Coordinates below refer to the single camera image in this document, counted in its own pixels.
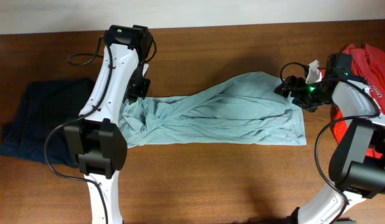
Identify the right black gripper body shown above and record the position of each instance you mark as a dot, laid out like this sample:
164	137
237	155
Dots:
310	98

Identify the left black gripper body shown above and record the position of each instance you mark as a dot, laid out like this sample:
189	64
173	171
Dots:
139	86

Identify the light teal t-shirt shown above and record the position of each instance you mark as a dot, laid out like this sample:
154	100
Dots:
242	110

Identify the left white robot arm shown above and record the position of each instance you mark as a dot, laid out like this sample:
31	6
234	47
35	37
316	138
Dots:
95	140

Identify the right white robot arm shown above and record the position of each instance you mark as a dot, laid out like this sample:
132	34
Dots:
356	170

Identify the dark navy garment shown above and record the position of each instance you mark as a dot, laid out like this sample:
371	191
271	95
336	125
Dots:
44	106

